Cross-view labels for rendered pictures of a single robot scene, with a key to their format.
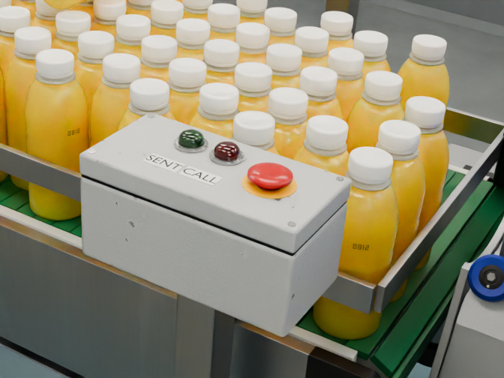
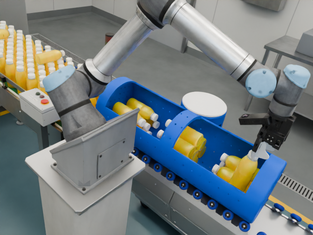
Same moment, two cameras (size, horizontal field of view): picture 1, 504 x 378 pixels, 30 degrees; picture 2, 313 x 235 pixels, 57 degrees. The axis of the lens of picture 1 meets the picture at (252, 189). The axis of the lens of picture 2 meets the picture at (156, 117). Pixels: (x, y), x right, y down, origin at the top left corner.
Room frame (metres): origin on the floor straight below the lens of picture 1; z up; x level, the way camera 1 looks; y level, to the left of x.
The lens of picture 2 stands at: (-0.46, -0.70, 1.92)
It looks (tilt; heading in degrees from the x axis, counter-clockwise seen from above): 34 degrees down; 6
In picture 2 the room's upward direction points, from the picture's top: 10 degrees clockwise
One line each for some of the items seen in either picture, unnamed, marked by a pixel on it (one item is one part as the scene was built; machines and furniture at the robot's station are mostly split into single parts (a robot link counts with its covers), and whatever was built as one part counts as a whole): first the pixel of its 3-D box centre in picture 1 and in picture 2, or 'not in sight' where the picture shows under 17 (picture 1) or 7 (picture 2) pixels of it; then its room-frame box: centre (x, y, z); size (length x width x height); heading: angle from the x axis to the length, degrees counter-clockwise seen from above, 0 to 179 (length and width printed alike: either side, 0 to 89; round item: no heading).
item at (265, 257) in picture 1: (211, 216); (39, 106); (0.67, 0.03, 1.05); 0.20 x 0.10 x 0.10; 63
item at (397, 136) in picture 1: (399, 136); not in sight; (0.80, -0.13, 1.07); 0.04 x 0.04 x 0.02
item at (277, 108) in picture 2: not in sight; (282, 106); (0.41, -1.00, 1.48); 0.08 x 0.08 x 0.05
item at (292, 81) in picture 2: not in sight; (290, 84); (0.40, -1.00, 1.56); 0.09 x 0.08 x 0.11; 81
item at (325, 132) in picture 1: (326, 132); not in sight; (0.79, -0.07, 1.07); 0.04 x 0.04 x 0.02
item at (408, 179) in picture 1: (385, 218); not in sight; (0.80, -0.13, 0.98); 0.07 x 0.07 x 0.17
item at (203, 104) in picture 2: not in sight; (204, 103); (1.10, -0.81, 1.03); 0.28 x 0.28 x 0.01
